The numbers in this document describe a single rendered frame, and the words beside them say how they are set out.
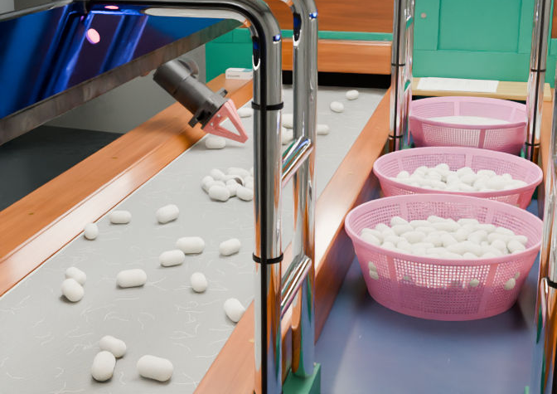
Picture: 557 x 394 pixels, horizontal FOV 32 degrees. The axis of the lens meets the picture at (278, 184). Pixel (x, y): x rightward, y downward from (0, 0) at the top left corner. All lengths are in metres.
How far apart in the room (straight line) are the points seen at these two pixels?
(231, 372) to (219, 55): 1.55
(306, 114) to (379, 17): 1.40
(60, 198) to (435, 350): 0.60
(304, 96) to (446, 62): 1.40
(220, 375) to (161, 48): 0.30
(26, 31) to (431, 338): 0.68
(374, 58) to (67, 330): 1.33
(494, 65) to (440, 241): 1.01
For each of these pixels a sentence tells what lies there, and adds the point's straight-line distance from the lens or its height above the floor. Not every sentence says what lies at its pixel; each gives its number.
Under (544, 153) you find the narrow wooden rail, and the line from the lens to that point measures 1.72.
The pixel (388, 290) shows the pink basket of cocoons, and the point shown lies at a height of 0.70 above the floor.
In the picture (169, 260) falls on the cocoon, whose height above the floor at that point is 0.75.
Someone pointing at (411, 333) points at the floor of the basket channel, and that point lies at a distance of 1.22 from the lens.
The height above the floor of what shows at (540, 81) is 0.88.
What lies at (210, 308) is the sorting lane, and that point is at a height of 0.74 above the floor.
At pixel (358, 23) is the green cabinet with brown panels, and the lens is 2.32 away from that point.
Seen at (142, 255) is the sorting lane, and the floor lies 0.74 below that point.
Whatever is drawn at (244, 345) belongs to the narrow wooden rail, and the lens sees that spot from 0.98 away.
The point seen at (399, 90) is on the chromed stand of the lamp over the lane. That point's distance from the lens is 1.75.
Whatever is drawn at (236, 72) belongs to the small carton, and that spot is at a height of 0.78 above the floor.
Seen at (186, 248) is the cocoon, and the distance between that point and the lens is 1.27.
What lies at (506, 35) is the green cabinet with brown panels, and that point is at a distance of 2.30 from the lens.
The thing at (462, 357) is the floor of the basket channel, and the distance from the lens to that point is 1.17.
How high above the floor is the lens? 1.20
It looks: 17 degrees down
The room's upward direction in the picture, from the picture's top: straight up
